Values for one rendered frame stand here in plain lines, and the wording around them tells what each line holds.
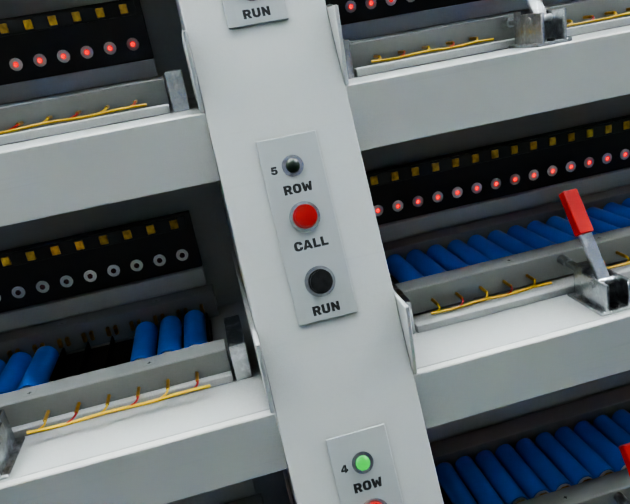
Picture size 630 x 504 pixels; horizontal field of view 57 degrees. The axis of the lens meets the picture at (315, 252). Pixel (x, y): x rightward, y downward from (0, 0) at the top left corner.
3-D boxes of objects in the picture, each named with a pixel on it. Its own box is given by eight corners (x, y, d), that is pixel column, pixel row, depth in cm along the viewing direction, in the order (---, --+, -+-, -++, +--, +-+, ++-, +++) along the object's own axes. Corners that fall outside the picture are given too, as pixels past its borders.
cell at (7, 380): (36, 368, 48) (15, 412, 42) (13, 373, 48) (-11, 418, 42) (29, 349, 48) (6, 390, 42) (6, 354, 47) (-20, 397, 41)
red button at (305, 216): (320, 225, 37) (314, 201, 37) (296, 231, 37) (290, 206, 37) (318, 226, 38) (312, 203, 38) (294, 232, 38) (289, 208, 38)
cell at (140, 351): (146, 316, 49) (141, 352, 43) (162, 330, 50) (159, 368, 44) (130, 331, 49) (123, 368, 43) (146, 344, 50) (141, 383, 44)
